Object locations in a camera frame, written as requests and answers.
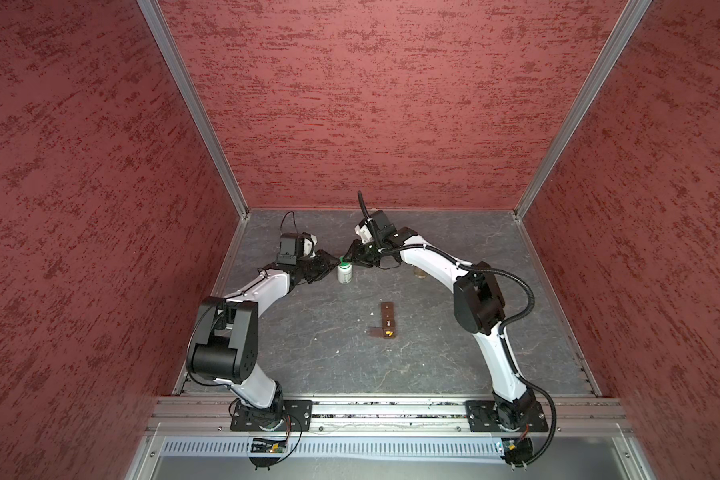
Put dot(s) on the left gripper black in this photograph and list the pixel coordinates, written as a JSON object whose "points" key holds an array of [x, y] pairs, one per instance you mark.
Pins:
{"points": [[325, 264]]}

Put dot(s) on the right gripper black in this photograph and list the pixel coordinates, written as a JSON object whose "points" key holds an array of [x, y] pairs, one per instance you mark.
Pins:
{"points": [[358, 255]]}

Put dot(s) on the white pill bottle green cap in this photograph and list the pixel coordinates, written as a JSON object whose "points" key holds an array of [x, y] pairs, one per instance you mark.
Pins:
{"points": [[344, 272]]}

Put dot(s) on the brown weekly pill organizer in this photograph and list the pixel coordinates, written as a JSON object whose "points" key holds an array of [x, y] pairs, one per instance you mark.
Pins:
{"points": [[387, 330]]}

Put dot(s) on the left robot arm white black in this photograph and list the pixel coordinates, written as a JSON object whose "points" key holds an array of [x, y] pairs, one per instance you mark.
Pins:
{"points": [[224, 345]]}

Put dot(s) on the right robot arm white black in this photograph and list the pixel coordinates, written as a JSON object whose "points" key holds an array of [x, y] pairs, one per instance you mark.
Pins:
{"points": [[478, 304]]}

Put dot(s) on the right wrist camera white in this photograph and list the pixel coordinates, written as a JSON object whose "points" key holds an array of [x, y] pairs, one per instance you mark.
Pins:
{"points": [[363, 232]]}

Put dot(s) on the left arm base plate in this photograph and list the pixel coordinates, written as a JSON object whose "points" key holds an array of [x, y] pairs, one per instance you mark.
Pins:
{"points": [[297, 415]]}

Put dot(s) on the left controller board with wires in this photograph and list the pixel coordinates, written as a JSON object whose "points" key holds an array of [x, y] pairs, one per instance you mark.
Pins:
{"points": [[266, 453]]}

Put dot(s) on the controller board with wires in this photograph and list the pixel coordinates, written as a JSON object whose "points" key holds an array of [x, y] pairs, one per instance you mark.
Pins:
{"points": [[266, 453], [520, 451]]}

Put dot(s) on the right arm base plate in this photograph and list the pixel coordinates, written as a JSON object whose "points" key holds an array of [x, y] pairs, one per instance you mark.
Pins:
{"points": [[480, 415]]}

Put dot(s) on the aluminium front rail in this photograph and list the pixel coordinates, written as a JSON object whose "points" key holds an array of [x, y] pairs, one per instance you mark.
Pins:
{"points": [[396, 415]]}

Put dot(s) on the white slotted cable duct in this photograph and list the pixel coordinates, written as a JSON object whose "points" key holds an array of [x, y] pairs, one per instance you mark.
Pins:
{"points": [[458, 449]]}

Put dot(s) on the right controller board with wires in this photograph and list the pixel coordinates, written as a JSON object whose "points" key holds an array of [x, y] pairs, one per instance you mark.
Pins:
{"points": [[520, 451]]}

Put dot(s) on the left aluminium corner post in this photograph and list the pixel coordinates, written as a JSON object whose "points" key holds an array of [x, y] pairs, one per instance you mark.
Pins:
{"points": [[166, 43]]}

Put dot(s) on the aluminium corner post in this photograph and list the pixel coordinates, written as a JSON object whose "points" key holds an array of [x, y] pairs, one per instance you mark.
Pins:
{"points": [[166, 43], [621, 33]]}

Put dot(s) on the right aluminium corner post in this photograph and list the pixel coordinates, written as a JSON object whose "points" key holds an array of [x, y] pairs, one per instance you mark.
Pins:
{"points": [[621, 33]]}

